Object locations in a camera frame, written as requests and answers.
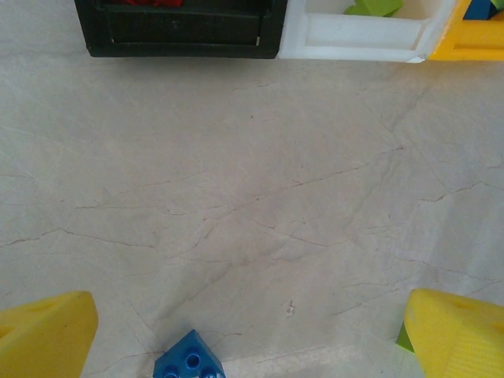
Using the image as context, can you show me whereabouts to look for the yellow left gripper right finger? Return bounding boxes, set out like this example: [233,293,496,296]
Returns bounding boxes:
[405,288,504,378]

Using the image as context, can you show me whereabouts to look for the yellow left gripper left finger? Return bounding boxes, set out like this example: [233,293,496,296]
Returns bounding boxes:
[0,290,99,378]

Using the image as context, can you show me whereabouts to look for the blue lego brick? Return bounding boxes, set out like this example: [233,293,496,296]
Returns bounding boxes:
[463,0,504,21]
[153,329,226,378]

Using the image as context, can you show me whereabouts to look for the long green lego brick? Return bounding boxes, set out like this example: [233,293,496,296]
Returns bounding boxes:
[343,0,406,18]

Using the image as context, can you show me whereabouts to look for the yellow plastic bin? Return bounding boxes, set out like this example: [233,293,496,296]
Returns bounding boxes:
[427,0,504,62]

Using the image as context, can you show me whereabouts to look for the black plastic bin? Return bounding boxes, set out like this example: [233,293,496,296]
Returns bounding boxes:
[73,0,289,60]

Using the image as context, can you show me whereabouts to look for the white plastic bin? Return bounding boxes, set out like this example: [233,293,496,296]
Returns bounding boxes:
[277,0,460,64]

